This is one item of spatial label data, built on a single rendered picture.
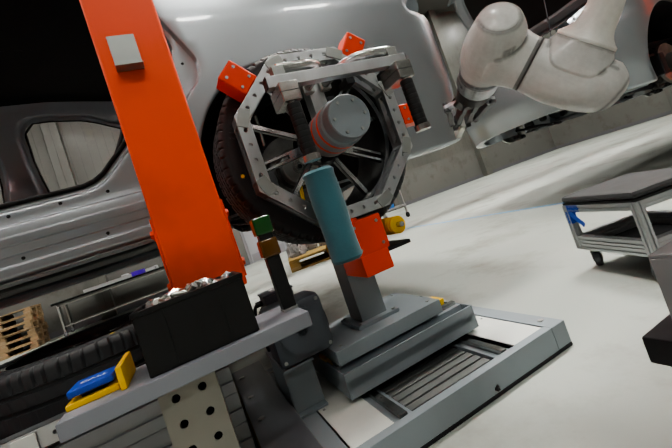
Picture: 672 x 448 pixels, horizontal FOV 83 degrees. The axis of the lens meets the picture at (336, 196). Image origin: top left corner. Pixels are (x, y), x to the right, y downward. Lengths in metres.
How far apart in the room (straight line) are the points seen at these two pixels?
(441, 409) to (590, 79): 0.81
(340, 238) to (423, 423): 0.49
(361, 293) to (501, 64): 0.84
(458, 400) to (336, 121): 0.79
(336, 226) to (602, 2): 0.70
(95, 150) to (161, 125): 10.09
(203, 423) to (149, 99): 0.71
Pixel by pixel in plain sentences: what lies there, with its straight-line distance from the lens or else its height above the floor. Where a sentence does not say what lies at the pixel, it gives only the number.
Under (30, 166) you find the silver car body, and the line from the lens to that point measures 3.51.
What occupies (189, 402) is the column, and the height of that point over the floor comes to 0.38.
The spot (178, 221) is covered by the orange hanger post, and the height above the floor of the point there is 0.72.
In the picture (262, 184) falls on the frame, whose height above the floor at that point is 0.75.
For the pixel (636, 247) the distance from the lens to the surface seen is 1.78.
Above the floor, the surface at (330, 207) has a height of 0.63.
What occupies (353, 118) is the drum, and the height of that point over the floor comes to 0.84.
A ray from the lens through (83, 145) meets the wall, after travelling 11.17.
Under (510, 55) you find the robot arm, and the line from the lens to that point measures 0.79.
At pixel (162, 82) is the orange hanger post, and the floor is 1.05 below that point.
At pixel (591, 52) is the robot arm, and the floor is 0.73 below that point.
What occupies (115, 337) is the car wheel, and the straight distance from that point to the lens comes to 1.20.
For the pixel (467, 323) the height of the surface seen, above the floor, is 0.12.
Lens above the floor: 0.62
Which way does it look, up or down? 2 degrees up
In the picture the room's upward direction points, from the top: 19 degrees counter-clockwise
